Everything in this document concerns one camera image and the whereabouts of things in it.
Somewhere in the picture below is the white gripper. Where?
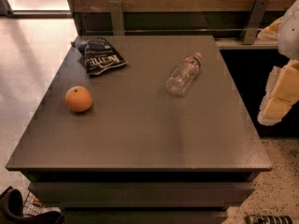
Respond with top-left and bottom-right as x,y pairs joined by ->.
257,0 -> 299,126

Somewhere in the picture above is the light wooden shelf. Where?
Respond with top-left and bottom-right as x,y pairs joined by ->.
215,37 -> 279,50

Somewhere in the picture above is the clear plastic water bottle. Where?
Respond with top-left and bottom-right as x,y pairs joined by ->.
165,52 -> 202,96

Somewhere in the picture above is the black Kettle chips bag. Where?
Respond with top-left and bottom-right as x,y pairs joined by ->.
72,37 -> 127,76

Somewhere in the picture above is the left metal bracket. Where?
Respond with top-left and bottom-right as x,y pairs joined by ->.
109,1 -> 125,35

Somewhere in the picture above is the dark grey table cabinet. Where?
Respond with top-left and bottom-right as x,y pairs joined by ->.
7,35 -> 271,224

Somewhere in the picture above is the orange fruit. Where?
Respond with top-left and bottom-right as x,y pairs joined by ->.
65,86 -> 93,112

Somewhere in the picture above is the black cylindrical floor object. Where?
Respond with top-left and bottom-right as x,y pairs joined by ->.
246,215 -> 299,224

